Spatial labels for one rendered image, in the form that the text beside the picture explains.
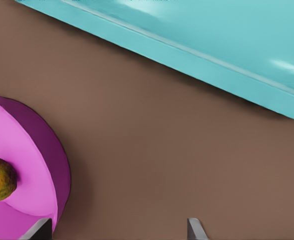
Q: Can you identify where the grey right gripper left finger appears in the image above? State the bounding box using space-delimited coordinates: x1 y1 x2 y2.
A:
19 217 53 240

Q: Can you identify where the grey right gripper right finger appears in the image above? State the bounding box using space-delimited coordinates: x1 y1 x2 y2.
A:
187 217 210 240

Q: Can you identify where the pink plate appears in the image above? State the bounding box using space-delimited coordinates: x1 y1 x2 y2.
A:
0 93 72 240

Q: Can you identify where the turquoise tray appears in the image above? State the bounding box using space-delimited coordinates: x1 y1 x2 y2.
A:
14 0 294 123

